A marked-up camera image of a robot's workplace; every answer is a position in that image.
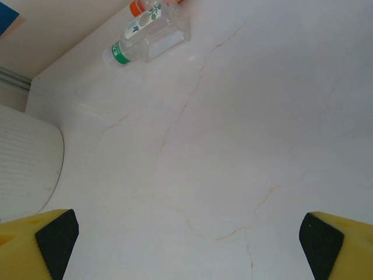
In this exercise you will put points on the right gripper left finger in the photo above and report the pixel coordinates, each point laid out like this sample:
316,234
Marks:
17,256

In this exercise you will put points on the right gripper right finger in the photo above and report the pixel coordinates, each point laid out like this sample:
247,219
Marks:
358,256

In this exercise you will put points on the white waste bin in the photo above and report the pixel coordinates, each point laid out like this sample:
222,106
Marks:
23,160

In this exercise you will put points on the clear bottle green white label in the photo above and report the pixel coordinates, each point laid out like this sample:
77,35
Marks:
145,38

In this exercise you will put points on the clear bottle orange cap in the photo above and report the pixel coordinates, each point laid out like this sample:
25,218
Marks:
135,7

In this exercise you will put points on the aluminium table side rail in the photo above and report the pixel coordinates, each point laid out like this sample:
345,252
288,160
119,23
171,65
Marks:
14,80

